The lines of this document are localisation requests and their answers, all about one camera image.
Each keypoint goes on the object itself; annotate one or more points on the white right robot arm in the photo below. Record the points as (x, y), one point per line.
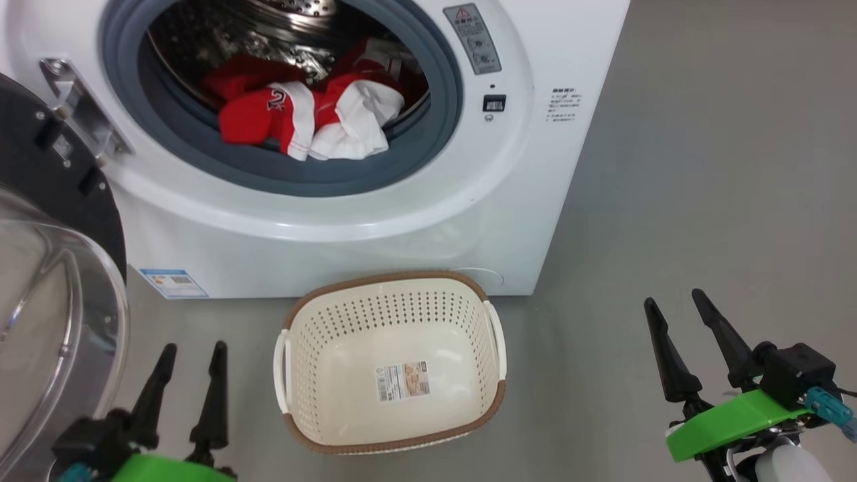
(790, 465)

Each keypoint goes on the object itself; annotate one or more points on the red and white garment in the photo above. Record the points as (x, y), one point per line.
(254, 117)

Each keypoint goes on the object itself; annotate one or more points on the round white filter cover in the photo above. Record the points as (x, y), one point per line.
(485, 280)

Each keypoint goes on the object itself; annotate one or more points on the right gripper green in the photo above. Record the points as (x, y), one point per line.
(730, 422)

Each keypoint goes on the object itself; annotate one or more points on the blue energy label sticker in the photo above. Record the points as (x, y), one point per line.
(174, 284)

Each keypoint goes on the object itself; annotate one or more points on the black round glass washer door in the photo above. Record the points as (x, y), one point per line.
(60, 335)

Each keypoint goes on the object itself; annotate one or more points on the metal door hinge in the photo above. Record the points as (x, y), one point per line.
(84, 114)

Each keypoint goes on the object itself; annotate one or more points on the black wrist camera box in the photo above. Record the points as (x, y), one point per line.
(797, 375)
(94, 438)

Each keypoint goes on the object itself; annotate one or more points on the cream laundry basket brown rim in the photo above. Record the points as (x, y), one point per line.
(335, 355)

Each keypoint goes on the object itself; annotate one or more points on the white front-load washing machine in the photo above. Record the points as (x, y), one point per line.
(335, 234)

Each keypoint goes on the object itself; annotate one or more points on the teal right camera connector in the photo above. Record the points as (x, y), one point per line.
(830, 408)

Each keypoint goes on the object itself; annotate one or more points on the stainless steel washer drum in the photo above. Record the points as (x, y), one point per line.
(214, 33)

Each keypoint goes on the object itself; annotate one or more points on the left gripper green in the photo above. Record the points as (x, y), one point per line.
(161, 472)

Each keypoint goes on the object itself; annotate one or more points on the grey warning label plate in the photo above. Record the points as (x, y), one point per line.
(474, 40)

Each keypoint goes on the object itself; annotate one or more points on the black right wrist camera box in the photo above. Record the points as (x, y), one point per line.
(797, 375)

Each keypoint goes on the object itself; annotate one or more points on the small printed text label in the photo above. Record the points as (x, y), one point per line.
(564, 106)

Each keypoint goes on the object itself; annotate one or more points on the printed product label sticker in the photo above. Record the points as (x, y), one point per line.
(402, 381)

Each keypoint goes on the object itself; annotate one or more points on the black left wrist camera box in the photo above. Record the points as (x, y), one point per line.
(94, 438)

